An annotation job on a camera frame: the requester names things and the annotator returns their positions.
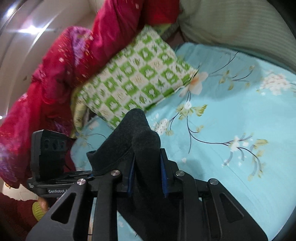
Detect black pants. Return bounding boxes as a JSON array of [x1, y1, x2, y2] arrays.
[[87, 108, 179, 240]]

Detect person's left hand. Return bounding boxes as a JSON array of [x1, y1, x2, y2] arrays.
[[37, 197, 49, 213]]

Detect dark red knit garment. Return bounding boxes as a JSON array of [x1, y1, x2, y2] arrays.
[[1, 193, 38, 240]]

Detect red pink blanket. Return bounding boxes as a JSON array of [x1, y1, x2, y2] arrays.
[[1, 1, 180, 188]]

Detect light blue floral bedsheet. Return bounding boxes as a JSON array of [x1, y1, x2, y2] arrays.
[[71, 43, 295, 240]]

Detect green checkered pillow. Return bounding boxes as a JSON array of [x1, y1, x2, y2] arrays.
[[73, 26, 197, 132]]

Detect grey striped bolster pillow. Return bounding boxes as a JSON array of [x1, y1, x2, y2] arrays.
[[178, 0, 295, 72]]

